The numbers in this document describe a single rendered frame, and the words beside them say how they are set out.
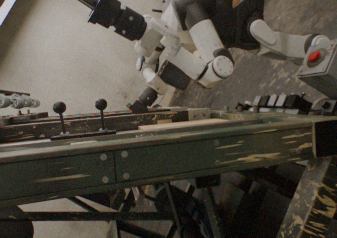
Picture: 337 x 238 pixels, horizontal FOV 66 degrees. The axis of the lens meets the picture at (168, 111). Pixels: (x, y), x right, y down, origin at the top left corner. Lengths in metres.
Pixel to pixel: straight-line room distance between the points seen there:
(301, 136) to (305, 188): 0.18
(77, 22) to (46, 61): 1.16
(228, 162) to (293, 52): 0.88
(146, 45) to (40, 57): 5.78
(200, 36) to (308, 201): 0.63
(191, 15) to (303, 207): 0.72
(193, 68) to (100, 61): 5.68
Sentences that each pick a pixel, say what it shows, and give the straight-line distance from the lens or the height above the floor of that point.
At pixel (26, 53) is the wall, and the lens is 6.67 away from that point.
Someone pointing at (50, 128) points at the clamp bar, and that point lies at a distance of 1.34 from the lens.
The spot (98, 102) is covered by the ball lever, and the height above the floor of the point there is 1.45.
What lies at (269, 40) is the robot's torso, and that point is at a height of 0.89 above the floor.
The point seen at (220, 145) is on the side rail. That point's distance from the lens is 0.68.
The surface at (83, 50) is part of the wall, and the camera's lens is 6.56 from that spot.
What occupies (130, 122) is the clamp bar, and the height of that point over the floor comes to 1.28.
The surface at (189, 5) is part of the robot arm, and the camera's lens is 1.01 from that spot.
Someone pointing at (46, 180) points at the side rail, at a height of 1.47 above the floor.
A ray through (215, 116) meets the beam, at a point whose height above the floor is 0.89.
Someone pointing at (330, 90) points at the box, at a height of 0.83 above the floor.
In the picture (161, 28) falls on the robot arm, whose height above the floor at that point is 1.38.
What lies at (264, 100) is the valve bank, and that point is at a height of 0.76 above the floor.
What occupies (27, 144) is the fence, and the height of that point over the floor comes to 1.58.
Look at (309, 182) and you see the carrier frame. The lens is 0.92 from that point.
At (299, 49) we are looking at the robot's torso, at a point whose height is 0.70.
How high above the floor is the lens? 1.44
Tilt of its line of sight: 14 degrees down
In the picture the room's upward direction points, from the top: 63 degrees counter-clockwise
